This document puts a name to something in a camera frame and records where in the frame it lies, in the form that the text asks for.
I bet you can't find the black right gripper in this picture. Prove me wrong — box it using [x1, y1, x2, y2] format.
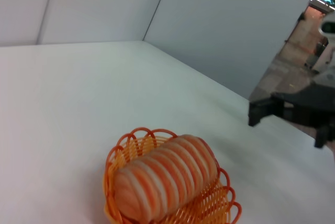
[248, 82, 335, 149]

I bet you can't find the orange striped bread roll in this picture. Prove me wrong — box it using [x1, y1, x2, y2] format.
[113, 134, 218, 222]

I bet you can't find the orange wire basket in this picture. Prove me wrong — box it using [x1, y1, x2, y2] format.
[104, 127, 243, 224]

